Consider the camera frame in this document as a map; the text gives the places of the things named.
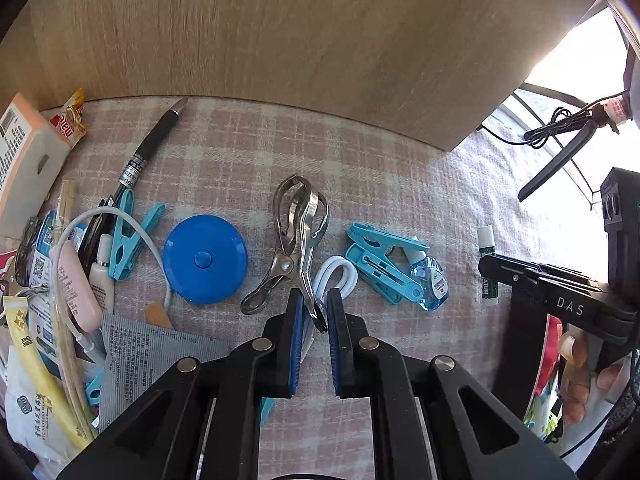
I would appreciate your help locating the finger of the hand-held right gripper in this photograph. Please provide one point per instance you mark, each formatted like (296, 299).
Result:
(530, 272)
(570, 307)

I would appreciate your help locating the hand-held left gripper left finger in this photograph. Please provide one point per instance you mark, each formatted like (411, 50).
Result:
(298, 345)

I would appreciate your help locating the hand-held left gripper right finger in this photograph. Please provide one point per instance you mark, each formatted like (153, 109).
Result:
(335, 347)

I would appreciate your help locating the black storage tray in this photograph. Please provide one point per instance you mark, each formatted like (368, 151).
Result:
(520, 350)

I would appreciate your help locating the silver hole punch pliers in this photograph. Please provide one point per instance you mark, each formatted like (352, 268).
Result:
(285, 265)

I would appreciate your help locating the plaid cloth covered desktop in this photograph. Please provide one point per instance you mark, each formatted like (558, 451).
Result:
(225, 160)

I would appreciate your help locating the person's right hand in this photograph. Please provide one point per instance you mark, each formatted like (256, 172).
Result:
(575, 385)

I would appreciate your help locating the red white packet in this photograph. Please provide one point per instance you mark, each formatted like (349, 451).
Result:
(550, 355)

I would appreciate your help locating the green white glue stick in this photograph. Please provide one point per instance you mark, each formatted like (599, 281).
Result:
(485, 240)

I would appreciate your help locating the blue clothespin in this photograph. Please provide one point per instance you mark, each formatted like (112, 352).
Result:
(265, 407)
(95, 390)
(122, 245)
(380, 280)
(380, 237)

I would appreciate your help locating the blue correction tape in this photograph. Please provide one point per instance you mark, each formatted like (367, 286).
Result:
(430, 287)

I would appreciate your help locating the black tripod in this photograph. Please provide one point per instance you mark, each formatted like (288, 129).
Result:
(555, 165)

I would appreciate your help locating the yellow-green mesh item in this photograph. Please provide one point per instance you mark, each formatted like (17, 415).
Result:
(551, 425)

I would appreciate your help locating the blue tape measure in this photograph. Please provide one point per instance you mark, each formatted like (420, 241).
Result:
(205, 260)

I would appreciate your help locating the tan adhesive bandage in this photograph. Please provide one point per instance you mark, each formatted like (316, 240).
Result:
(157, 316)

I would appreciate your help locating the grey printed packet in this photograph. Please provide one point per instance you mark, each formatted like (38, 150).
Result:
(150, 360)

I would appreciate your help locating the small white tube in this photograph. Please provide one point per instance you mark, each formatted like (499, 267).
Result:
(102, 280)

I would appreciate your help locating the pink tube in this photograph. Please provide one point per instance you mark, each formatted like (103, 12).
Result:
(75, 290)

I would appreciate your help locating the black pen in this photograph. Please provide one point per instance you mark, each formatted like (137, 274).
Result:
(150, 145)

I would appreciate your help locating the yellow printed packet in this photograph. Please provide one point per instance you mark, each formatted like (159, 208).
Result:
(35, 365)

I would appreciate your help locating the white blue printed packet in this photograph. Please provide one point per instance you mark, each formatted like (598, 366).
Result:
(42, 260)

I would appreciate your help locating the pale wooden sticks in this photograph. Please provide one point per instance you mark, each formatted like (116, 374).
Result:
(66, 200)

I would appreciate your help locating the white paper packet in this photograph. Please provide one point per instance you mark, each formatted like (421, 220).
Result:
(25, 410)

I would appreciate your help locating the wooden board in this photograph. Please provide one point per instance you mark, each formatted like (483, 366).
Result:
(300, 35)

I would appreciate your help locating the red snack packet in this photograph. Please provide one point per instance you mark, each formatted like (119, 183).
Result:
(67, 125)

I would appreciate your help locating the orange white box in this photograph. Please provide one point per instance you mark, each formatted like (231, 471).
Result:
(25, 160)

